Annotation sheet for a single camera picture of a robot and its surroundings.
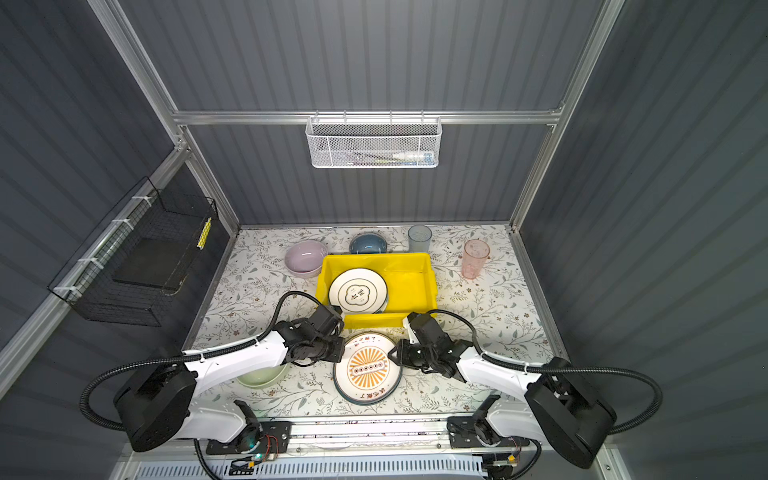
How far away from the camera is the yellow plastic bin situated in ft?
3.07

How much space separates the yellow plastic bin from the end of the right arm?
0.50 feet

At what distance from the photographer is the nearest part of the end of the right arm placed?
2.07 feet
